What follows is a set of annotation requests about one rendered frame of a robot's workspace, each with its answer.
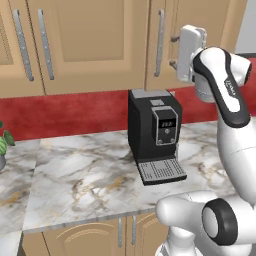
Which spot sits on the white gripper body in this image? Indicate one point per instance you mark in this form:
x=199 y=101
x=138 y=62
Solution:
x=186 y=53

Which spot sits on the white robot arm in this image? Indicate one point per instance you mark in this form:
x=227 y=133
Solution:
x=233 y=156

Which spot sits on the tan base cabinet door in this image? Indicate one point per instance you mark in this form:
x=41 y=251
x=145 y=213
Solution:
x=146 y=233
x=83 y=238

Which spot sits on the black coffee machine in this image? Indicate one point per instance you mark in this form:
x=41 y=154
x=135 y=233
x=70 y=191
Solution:
x=146 y=126

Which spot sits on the green potted plant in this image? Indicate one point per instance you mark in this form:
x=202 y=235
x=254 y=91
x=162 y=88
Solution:
x=4 y=143

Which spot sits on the tan wall cabinet door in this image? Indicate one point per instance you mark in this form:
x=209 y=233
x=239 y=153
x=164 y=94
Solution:
x=6 y=50
x=173 y=16
x=93 y=40

